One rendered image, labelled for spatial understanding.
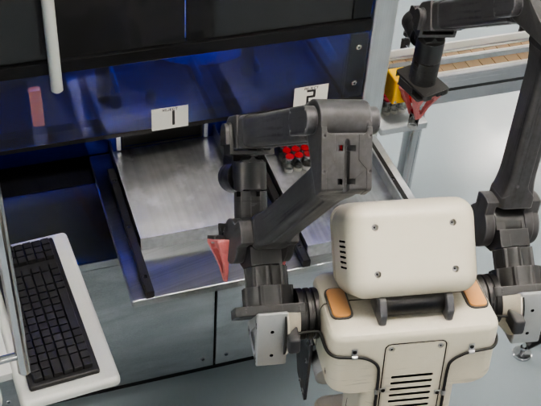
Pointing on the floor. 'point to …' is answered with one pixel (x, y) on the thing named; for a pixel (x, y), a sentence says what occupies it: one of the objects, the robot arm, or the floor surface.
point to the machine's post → (379, 51)
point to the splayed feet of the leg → (522, 353)
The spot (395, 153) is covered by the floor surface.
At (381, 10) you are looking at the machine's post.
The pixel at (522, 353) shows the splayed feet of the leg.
